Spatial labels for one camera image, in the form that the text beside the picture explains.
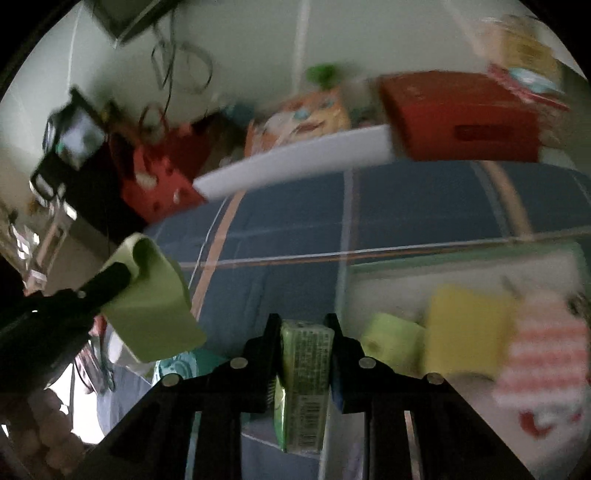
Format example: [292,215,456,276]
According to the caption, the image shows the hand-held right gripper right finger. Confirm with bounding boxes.
[323,313,532,480]

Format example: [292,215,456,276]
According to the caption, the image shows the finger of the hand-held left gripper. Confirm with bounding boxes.
[76,262,132,315]

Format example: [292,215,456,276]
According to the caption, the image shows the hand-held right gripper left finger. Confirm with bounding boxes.
[81,313,283,480]

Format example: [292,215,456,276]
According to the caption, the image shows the green tissue pack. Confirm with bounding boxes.
[272,320,335,453]
[360,313,428,370]

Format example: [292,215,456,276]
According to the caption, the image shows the light green cloth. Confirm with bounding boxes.
[99,233,207,363]

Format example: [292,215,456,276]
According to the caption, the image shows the white tray with green rim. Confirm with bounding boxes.
[318,240,591,480]

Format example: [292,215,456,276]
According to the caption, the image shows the yellow sponge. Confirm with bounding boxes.
[422,284,515,377]

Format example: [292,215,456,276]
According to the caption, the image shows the red white fuzzy scrunchie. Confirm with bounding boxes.
[517,408,583,437]

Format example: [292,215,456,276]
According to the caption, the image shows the pink white striped fuzzy sock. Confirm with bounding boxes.
[492,295,591,416]

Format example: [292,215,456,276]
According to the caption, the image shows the person's left hand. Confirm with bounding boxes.
[0,388,88,476]

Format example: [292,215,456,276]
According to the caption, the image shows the grey side table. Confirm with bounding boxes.
[14,203,116,296]

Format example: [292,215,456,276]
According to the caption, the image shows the teal wet wipes pack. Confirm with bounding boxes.
[154,351,232,384]

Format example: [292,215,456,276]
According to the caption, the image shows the red tote bag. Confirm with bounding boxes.
[121,104,208,222]

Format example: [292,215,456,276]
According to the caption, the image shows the blue plaid blanket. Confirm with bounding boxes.
[97,159,591,480]

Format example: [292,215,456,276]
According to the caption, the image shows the black countertop appliance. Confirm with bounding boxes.
[30,88,109,204]

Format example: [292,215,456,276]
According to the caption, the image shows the white bed board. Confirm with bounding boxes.
[191,124,398,204]

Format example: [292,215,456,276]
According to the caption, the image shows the clear water bottle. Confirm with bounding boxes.
[226,102,254,125]

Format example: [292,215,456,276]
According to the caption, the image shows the orange toy box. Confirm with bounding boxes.
[245,88,352,155]

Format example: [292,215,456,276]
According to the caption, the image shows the red storage box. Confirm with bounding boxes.
[379,70,541,163]

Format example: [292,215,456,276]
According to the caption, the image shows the red patterned basket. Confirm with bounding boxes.
[487,65,571,148]

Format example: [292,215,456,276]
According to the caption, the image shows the beige gift bag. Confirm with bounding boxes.
[480,16,561,77]

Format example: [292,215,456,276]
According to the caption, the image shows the black wall cables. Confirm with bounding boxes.
[150,18,215,121]

